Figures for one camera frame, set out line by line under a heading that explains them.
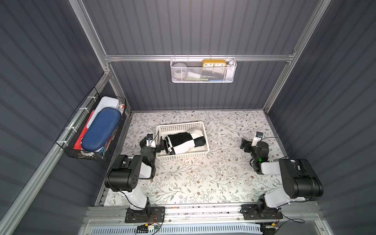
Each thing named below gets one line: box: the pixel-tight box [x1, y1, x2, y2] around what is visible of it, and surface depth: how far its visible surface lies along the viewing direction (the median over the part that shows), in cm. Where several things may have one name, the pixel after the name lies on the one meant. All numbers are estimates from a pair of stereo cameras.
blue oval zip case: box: [81, 107, 122, 152], surface depth 69 cm
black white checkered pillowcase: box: [164, 128, 207, 156], surface depth 93 cm
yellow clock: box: [202, 59, 228, 68], surface depth 90 cm
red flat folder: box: [73, 109, 96, 150], surface depth 69 cm
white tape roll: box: [172, 62, 188, 80], surface depth 89 cm
